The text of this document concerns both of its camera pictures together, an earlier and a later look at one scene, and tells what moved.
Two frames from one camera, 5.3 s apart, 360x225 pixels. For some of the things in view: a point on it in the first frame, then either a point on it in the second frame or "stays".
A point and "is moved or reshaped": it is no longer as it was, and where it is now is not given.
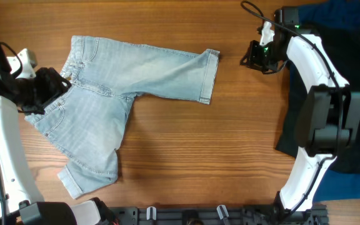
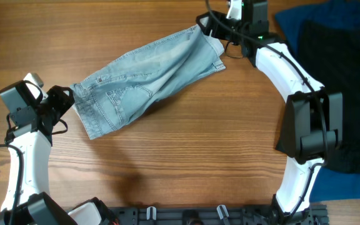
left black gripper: [50, 81] -> [57, 94]
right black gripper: [252, 61] -> [217, 33]
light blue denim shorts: [84, 132] is moved or reshaped
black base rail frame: [315, 214] stays
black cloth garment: [354, 50] stays
